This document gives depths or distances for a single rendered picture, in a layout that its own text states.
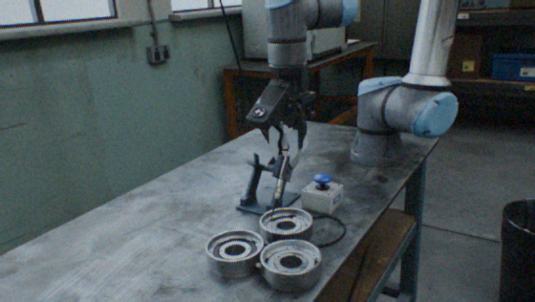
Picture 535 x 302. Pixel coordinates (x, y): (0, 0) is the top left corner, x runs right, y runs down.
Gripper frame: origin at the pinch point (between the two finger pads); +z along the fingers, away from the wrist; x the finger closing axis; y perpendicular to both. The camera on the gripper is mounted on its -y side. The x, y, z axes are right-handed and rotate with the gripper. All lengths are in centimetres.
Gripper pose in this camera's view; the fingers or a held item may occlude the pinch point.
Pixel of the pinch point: (285, 162)
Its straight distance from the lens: 91.8
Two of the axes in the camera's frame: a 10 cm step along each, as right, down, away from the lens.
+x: -8.4, -1.5, 5.3
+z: 0.5, 9.4, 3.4
